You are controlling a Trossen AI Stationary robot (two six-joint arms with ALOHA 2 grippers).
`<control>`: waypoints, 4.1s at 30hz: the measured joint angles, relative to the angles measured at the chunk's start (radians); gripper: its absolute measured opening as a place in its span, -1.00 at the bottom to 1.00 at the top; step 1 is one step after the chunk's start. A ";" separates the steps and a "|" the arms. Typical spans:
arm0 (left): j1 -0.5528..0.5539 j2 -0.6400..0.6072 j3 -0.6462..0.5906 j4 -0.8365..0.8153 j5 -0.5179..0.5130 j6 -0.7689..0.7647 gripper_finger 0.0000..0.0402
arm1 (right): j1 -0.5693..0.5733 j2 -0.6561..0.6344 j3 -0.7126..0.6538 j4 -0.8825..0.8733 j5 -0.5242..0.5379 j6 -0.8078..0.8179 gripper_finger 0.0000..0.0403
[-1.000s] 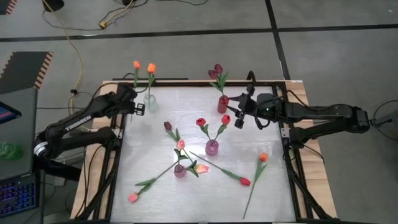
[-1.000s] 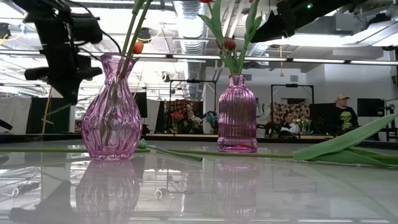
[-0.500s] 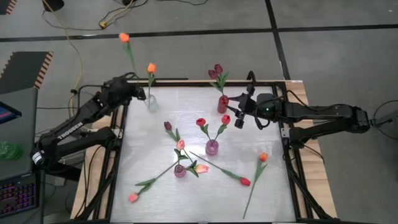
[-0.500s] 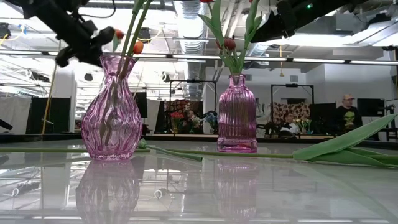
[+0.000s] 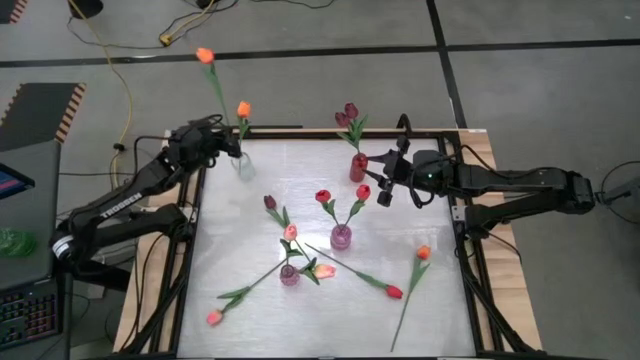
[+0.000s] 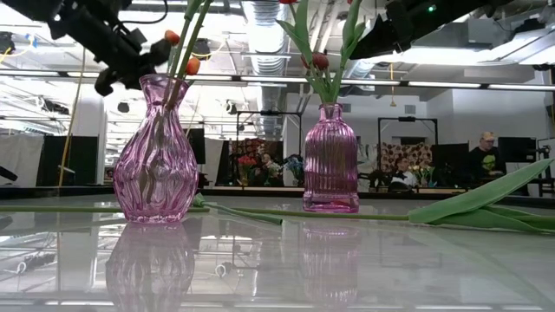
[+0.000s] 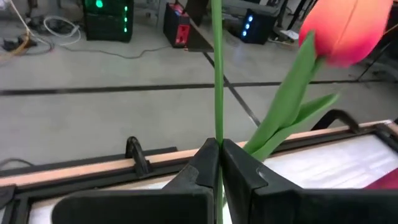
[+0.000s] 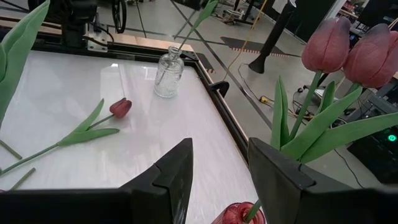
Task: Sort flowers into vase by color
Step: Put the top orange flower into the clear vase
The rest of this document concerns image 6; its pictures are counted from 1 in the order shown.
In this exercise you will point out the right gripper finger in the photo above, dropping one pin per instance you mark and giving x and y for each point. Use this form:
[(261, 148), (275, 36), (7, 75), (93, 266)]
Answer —
[(383, 39)]

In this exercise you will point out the orange artificial tulip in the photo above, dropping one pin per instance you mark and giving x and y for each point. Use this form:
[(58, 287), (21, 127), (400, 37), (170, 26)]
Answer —
[(193, 66), (172, 37)]

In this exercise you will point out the pink wavy glass vase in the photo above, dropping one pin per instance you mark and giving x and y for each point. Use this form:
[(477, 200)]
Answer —
[(156, 173)]

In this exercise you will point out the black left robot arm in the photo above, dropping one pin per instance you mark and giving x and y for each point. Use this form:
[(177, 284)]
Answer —
[(30, 8)]

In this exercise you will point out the pink ribbed glass vase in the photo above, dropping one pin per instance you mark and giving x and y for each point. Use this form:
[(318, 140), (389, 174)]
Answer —
[(331, 173)]

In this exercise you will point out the black panel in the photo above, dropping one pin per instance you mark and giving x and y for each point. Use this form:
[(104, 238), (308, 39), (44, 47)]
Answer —
[(82, 160)]

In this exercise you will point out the patterned fabric with circles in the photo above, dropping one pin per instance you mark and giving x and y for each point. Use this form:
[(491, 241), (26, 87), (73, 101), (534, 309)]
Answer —
[(412, 154)]

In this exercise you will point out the black monitor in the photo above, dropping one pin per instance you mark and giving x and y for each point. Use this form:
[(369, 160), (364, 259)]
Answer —
[(516, 149), (197, 147)]

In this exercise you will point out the black screen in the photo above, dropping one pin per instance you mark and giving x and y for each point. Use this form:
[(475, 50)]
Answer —
[(451, 160)]

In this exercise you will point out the person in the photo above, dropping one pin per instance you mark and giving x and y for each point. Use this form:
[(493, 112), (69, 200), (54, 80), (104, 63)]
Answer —
[(403, 177), (485, 162)]

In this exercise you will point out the white sheet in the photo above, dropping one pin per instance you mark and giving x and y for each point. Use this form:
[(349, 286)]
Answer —
[(17, 147)]

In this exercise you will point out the orange patterned fabric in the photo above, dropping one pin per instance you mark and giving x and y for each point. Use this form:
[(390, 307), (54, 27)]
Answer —
[(253, 147)]

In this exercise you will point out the silver ventilation duct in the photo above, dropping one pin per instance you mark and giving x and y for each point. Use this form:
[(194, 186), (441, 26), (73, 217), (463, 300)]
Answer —
[(269, 47)]

